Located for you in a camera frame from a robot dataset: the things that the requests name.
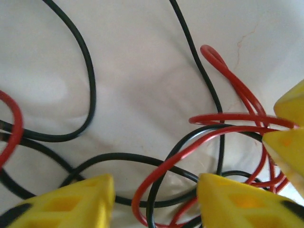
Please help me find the thin black cable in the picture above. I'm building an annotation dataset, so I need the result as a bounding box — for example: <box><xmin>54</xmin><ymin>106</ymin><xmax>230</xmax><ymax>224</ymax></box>
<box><xmin>0</xmin><ymin>0</ymin><xmax>97</xmax><ymax>143</ymax></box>
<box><xmin>169</xmin><ymin>0</ymin><xmax>226</xmax><ymax>178</ymax></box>
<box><xmin>0</xmin><ymin>123</ymin><xmax>269</xmax><ymax>228</ymax></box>

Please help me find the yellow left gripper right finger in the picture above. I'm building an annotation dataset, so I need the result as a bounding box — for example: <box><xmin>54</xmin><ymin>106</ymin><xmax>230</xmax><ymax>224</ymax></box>
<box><xmin>196</xmin><ymin>172</ymin><xmax>304</xmax><ymax>228</ymax></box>

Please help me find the thin red cable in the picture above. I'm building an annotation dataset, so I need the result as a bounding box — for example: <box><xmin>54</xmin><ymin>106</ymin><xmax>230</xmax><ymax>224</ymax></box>
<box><xmin>132</xmin><ymin>44</ymin><xmax>297</xmax><ymax>228</ymax></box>
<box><xmin>0</xmin><ymin>90</ymin><xmax>24</xmax><ymax>169</ymax></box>

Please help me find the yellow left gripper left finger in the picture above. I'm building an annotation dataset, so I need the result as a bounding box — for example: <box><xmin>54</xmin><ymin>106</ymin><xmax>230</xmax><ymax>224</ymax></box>
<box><xmin>0</xmin><ymin>173</ymin><xmax>116</xmax><ymax>228</ymax></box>

